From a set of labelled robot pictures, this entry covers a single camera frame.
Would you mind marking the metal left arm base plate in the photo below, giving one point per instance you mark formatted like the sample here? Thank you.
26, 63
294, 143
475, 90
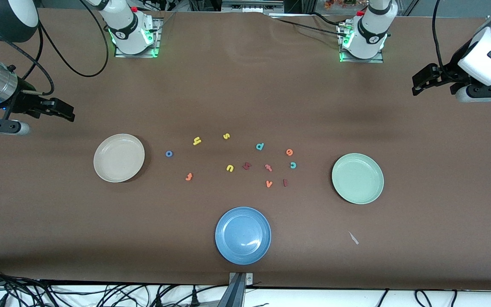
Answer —
377, 60

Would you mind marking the yellow foam letter h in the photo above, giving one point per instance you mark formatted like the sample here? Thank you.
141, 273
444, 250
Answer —
197, 141

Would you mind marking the orange decorative object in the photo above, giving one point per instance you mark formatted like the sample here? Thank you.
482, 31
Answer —
339, 3

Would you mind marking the grey power strip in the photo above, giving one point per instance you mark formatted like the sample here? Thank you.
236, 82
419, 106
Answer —
249, 6

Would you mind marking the beige brown plate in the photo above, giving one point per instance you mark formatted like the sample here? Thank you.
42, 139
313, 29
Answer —
119, 158

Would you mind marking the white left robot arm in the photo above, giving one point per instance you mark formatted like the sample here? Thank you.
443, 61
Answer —
369, 34

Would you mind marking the silver metal bracket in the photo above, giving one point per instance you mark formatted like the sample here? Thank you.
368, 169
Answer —
249, 279

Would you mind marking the green plate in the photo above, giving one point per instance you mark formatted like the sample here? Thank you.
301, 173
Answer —
357, 178

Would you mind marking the white paper scrap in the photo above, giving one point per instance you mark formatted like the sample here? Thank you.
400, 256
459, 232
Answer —
353, 238

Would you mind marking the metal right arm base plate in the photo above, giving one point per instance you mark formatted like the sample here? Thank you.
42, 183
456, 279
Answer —
122, 54

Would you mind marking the dark red foam letter k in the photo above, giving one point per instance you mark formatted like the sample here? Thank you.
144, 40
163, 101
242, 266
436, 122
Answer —
246, 166

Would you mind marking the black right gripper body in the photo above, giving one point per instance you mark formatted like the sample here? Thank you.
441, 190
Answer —
23, 103

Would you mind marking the blue plate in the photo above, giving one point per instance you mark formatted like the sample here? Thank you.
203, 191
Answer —
243, 236

